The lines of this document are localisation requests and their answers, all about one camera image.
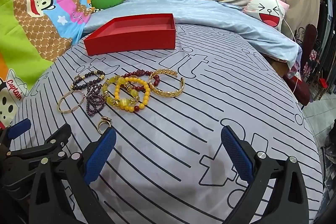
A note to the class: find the pink cat face pillow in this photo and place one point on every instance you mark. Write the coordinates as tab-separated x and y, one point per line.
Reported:
270	12

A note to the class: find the light blue pillow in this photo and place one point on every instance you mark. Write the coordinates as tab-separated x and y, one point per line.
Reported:
262	37

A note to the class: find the red jewelry tray box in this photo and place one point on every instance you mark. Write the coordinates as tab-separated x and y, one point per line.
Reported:
133	33

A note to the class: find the gold chain bangle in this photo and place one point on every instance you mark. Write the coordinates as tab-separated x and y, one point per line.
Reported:
165	83

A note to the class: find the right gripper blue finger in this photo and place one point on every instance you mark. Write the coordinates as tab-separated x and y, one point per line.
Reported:
18	129

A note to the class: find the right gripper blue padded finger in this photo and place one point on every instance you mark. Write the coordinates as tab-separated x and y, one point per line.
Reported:
242	162
96	154

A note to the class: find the striped lilac bed sheet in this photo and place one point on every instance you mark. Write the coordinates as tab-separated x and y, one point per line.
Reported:
168	164

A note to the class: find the dark red chair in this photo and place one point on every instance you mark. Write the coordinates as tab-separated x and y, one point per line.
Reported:
297	84

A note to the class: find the thin gold bangle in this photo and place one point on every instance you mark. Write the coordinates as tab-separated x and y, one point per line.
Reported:
70	102

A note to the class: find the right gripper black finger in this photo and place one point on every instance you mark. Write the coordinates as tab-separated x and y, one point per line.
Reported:
52	138

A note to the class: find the cartoon monkey colourful blanket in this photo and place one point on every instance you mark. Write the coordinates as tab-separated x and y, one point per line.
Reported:
34	33

